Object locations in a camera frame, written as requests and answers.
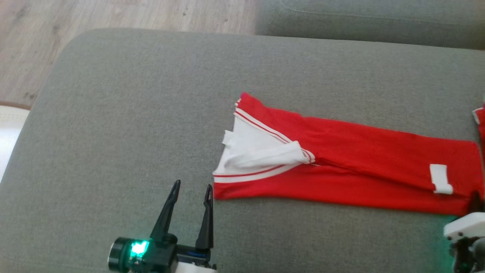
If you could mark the grey sofa cushion with seam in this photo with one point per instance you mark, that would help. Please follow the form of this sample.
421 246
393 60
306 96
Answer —
379 19

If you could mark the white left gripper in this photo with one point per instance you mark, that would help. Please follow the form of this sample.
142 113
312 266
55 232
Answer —
151 254

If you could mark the white rug with brown edge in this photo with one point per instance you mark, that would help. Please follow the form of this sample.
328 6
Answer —
9 132

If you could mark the red white sports garment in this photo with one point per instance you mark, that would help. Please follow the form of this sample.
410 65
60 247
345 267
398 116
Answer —
482 123

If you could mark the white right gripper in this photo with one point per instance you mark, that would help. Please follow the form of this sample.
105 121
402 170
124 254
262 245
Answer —
468 227

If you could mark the large grey sofa seat cushion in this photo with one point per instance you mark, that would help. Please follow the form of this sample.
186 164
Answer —
151 132

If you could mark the red white numbered jersey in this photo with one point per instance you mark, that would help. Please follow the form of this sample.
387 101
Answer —
360 163

